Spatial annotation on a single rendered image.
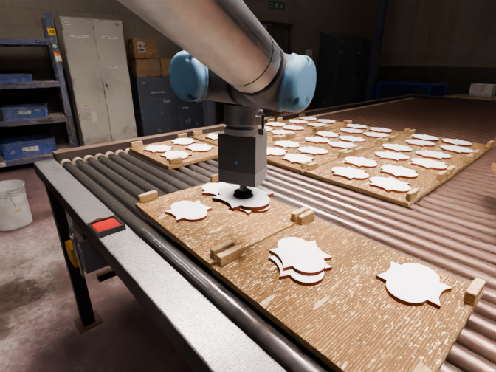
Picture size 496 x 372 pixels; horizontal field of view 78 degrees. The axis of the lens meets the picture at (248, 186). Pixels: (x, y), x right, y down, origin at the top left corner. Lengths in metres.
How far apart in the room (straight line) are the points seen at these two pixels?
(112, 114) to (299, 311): 4.87
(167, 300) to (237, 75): 0.45
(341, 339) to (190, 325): 0.25
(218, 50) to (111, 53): 4.91
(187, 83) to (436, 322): 0.56
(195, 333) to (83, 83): 4.76
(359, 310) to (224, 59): 0.47
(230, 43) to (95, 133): 4.95
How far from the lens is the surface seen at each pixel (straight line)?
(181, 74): 0.50
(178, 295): 0.66
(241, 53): 0.35
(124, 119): 5.31
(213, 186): 1.06
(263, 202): 0.64
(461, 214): 1.13
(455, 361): 0.64
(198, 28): 0.31
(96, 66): 5.17
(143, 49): 5.49
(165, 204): 0.98
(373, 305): 0.63
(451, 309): 0.69
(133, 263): 0.77
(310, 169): 1.26
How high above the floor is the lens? 1.34
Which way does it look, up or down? 22 degrees down
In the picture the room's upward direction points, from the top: straight up
